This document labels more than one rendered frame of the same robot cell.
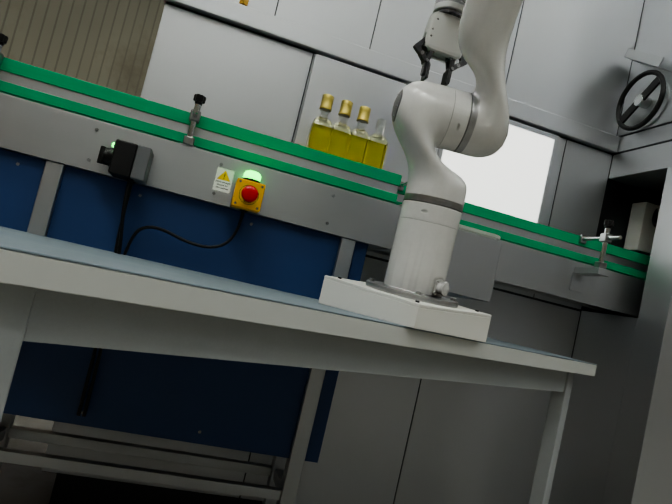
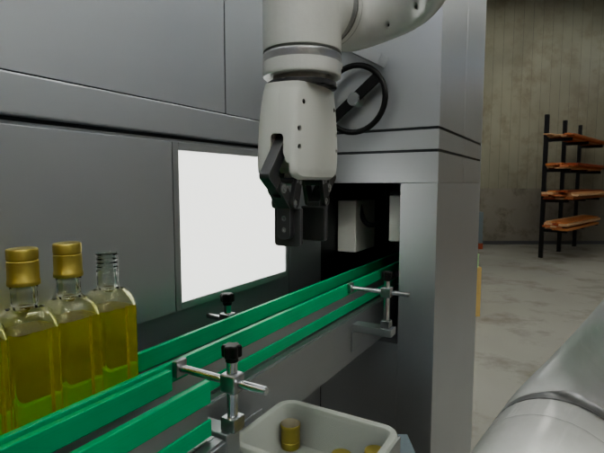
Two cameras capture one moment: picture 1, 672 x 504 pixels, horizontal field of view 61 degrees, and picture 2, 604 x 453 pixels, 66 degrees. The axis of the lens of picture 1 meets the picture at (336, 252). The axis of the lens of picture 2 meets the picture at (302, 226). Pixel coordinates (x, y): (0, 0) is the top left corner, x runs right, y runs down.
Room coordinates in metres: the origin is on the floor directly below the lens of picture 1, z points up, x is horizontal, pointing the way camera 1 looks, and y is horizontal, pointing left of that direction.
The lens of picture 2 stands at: (1.02, 0.23, 1.41)
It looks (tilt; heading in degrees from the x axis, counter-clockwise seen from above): 5 degrees down; 314
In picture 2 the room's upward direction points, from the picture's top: straight up
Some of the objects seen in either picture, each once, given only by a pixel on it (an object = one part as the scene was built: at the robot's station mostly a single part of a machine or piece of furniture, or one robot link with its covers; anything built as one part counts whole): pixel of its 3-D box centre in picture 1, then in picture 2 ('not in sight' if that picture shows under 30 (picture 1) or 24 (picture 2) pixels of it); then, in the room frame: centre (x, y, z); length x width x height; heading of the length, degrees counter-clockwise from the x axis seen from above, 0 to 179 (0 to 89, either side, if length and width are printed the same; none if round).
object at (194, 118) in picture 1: (194, 118); not in sight; (1.37, 0.41, 1.11); 0.07 x 0.04 x 0.13; 14
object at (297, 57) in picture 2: (450, 12); (303, 70); (1.38, -0.14, 1.53); 0.09 x 0.08 x 0.03; 104
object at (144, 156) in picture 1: (131, 163); not in sight; (1.32, 0.52, 0.96); 0.08 x 0.08 x 0.08; 14
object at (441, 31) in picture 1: (444, 35); (302, 128); (1.38, -0.14, 1.47); 0.10 x 0.07 x 0.11; 104
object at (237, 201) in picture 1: (247, 197); not in sight; (1.39, 0.24, 0.96); 0.07 x 0.07 x 0.07; 14
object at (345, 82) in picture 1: (432, 147); (161, 228); (1.85, -0.23, 1.32); 0.90 x 0.03 x 0.34; 104
